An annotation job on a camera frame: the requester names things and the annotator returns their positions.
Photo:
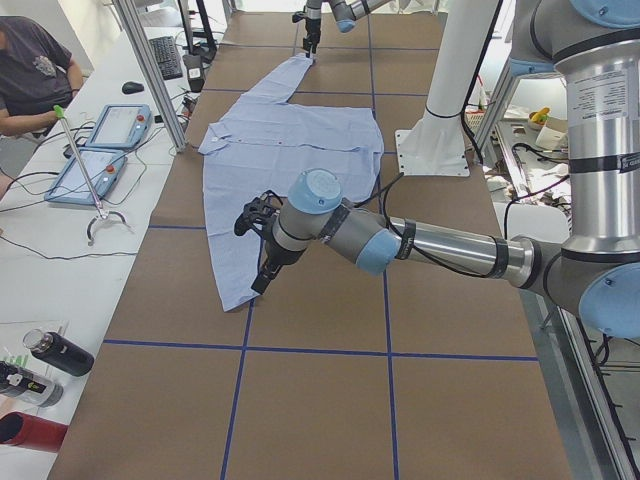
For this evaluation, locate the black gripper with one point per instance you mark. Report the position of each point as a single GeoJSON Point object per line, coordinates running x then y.
{"type": "Point", "coordinates": [279, 254]}
{"type": "Point", "coordinates": [312, 26]}

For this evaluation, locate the light blue striped shirt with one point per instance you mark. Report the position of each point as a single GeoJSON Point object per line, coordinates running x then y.
{"type": "Point", "coordinates": [263, 142]}

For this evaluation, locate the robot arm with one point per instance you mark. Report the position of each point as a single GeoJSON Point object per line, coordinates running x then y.
{"type": "Point", "coordinates": [345, 16]}
{"type": "Point", "coordinates": [594, 273]}

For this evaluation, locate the black keyboard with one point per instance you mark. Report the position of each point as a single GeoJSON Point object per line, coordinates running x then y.
{"type": "Point", "coordinates": [167, 57]}

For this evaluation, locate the black computer mouse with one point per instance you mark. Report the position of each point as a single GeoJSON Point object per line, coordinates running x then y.
{"type": "Point", "coordinates": [130, 87]}

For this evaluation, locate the upper blue teach pendant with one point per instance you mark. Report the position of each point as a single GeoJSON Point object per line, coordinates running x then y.
{"type": "Point", "coordinates": [120, 126]}

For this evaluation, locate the black water bottle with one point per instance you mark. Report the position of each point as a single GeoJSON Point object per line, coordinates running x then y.
{"type": "Point", "coordinates": [57, 351]}

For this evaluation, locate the reacher grabber stick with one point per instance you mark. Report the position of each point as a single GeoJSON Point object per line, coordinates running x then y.
{"type": "Point", "coordinates": [102, 213]}

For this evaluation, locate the white cardboard box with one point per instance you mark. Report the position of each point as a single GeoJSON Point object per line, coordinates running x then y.
{"type": "Point", "coordinates": [553, 135]}

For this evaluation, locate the seated person grey shirt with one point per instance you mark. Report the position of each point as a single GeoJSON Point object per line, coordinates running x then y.
{"type": "Point", "coordinates": [37, 73]}

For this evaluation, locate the grey black bottle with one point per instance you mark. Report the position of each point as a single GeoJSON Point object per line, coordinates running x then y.
{"type": "Point", "coordinates": [28, 386]}

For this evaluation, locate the red cylindrical bottle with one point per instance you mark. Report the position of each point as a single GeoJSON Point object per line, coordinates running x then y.
{"type": "Point", "coordinates": [31, 432]}

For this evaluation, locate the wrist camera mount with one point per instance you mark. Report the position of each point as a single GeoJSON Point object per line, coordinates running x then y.
{"type": "Point", "coordinates": [258, 215]}

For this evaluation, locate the aluminium frame post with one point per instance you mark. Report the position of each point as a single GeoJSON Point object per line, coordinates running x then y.
{"type": "Point", "coordinates": [128, 16]}

